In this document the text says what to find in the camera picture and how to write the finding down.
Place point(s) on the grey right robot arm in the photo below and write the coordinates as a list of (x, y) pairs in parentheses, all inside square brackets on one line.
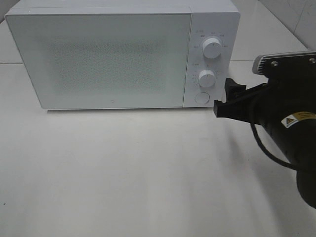
[(288, 115)]

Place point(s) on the white round door button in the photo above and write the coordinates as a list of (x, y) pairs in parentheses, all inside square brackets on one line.
[(202, 98)]

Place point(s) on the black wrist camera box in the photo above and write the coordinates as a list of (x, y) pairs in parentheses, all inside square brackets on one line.
[(302, 64)]

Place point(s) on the white timer knob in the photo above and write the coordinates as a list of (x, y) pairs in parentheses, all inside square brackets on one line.
[(206, 78)]

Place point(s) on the white microwave oven body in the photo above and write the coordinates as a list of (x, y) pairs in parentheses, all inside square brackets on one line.
[(209, 18)]

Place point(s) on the white microwave door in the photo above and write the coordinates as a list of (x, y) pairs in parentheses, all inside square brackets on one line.
[(104, 61)]

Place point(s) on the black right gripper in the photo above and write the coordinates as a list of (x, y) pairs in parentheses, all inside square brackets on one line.
[(264, 104)]

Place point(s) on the white upper power knob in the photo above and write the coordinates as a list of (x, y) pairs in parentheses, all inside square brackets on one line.
[(212, 47)]

